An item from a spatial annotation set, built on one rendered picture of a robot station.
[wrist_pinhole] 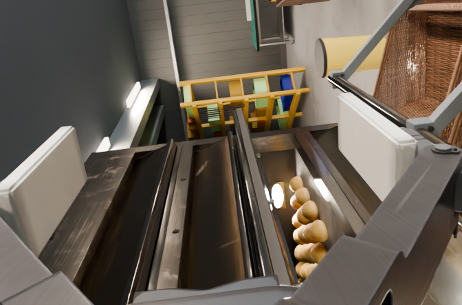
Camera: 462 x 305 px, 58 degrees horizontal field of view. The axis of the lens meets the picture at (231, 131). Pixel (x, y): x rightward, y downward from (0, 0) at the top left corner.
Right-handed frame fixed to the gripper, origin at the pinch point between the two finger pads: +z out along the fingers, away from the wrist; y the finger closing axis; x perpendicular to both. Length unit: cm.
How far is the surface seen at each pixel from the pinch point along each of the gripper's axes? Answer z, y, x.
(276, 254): 47, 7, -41
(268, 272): 43, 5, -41
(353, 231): 74, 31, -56
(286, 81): 687, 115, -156
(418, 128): 44, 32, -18
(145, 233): 77, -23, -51
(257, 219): 62, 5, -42
